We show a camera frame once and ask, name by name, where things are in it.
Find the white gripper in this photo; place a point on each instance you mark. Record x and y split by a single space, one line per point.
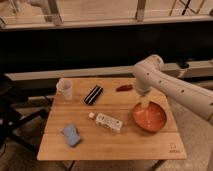
144 101

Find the red pepper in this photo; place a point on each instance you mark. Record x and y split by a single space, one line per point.
124 88

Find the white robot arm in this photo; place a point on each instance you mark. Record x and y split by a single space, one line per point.
148 74

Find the orange ceramic bowl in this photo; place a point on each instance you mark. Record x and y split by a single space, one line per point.
152 118

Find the wooden folding table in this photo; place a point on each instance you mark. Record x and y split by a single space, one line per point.
98 143

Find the black striped case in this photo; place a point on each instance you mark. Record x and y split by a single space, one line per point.
93 95

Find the blue sponge cloth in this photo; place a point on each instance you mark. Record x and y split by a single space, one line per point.
71 134

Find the clear plastic cup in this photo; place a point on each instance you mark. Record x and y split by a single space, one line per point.
65 88

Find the black chair base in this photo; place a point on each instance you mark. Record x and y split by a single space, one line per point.
12 119

